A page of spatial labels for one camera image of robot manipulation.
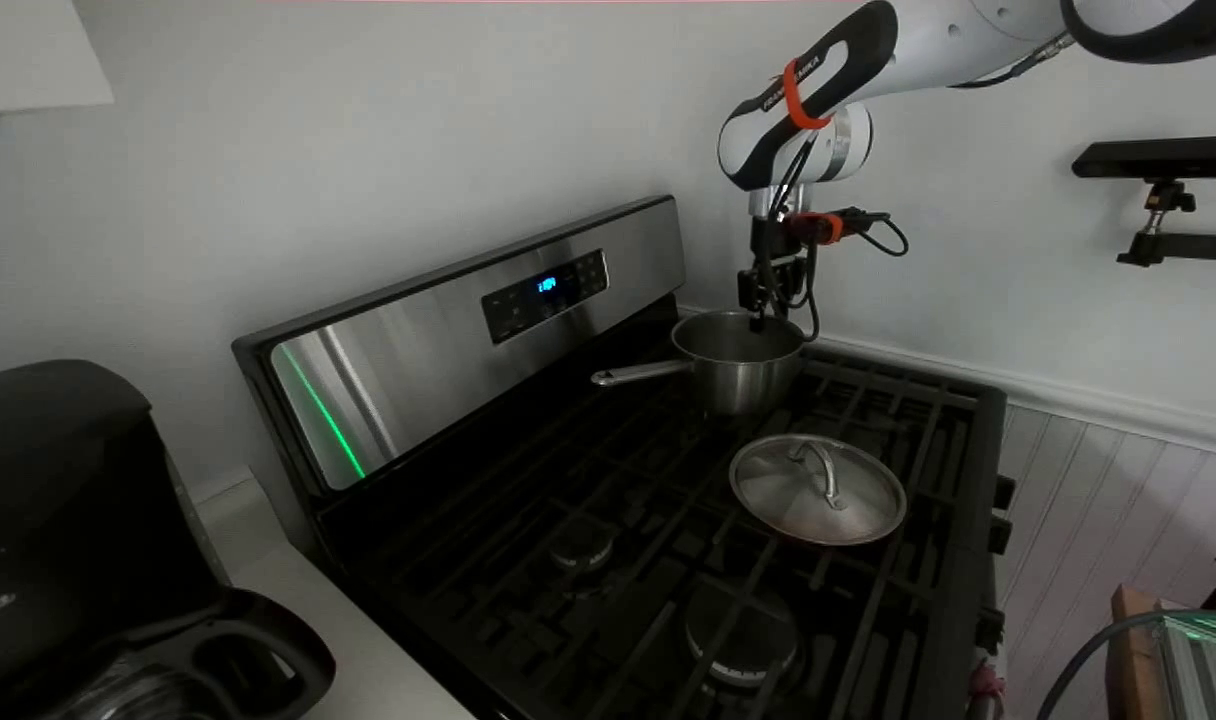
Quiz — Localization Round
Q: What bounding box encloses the black coffee maker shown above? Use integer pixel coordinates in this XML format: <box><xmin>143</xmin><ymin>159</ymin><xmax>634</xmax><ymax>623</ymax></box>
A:
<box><xmin>0</xmin><ymin>354</ymin><xmax>342</xmax><ymax>720</ymax></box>

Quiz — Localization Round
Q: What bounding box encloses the black gas stove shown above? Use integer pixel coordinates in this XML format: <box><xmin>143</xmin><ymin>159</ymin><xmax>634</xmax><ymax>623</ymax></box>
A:
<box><xmin>229</xmin><ymin>193</ymin><xmax>1021</xmax><ymax>720</ymax></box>

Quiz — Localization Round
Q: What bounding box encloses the orange velcro strap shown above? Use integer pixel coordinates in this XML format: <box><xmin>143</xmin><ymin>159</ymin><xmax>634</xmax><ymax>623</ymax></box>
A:
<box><xmin>776</xmin><ymin>61</ymin><xmax>835</xmax><ymax>134</ymax></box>

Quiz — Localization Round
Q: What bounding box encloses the black wall camera bracket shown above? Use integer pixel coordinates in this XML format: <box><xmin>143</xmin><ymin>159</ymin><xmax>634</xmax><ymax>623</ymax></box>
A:
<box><xmin>1067</xmin><ymin>132</ymin><xmax>1216</xmax><ymax>273</ymax></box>

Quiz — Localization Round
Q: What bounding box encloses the round gas burner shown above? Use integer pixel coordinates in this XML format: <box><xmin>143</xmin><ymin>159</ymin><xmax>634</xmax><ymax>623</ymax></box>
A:
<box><xmin>685</xmin><ymin>582</ymin><xmax>806</xmax><ymax>690</ymax></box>
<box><xmin>539</xmin><ymin>507</ymin><xmax>630</xmax><ymax>580</ymax></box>

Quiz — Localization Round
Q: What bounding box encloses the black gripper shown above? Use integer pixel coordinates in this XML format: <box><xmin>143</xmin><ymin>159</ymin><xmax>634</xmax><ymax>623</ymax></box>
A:
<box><xmin>750</xmin><ymin>211</ymin><xmax>816</xmax><ymax>331</ymax></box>

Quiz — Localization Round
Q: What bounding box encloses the black floor cable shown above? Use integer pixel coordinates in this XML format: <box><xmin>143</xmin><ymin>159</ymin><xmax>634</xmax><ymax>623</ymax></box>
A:
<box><xmin>1034</xmin><ymin>604</ymin><xmax>1180</xmax><ymax>720</ymax></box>

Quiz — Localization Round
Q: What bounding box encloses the printed hanging dish towel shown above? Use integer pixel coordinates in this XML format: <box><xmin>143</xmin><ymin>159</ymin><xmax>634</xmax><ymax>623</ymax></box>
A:
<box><xmin>969</xmin><ymin>651</ymin><xmax>1012</xmax><ymax>707</ymax></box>

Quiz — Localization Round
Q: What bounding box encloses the stainless steel pot lid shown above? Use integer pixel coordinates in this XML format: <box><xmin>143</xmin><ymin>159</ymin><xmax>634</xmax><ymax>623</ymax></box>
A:
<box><xmin>726</xmin><ymin>426</ymin><xmax>913</xmax><ymax>550</ymax></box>

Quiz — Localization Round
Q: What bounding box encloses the white countertop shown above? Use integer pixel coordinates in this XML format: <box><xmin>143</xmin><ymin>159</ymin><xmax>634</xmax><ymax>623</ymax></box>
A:
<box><xmin>187</xmin><ymin>466</ymin><xmax>479</xmax><ymax>720</ymax></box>

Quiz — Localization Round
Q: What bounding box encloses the white wall cabinet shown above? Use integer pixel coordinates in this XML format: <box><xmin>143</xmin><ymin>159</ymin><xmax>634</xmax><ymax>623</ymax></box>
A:
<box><xmin>0</xmin><ymin>0</ymin><xmax>117</xmax><ymax>114</ymax></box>

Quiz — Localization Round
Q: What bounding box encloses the aluminium robot stand frame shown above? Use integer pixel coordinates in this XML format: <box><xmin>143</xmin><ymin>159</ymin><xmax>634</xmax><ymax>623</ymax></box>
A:
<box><xmin>1156</xmin><ymin>604</ymin><xmax>1216</xmax><ymax>720</ymax></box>

